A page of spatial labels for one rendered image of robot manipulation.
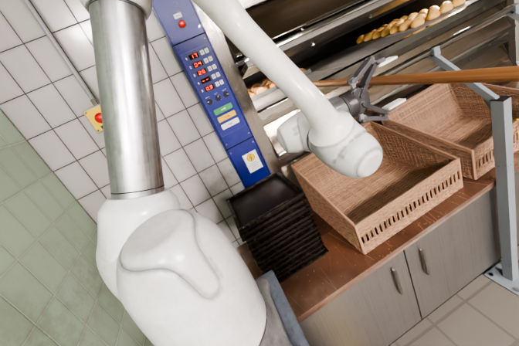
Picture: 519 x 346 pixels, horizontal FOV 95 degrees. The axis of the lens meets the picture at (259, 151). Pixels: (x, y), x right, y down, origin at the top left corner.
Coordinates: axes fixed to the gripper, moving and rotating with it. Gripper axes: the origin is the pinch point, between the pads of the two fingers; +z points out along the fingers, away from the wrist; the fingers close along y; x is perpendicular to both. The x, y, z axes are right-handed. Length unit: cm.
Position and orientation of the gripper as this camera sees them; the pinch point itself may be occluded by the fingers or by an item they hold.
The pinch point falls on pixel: (395, 80)
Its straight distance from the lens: 87.3
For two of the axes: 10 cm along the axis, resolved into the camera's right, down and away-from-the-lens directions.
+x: 3.0, 2.3, -9.3
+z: 8.7, -4.7, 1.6
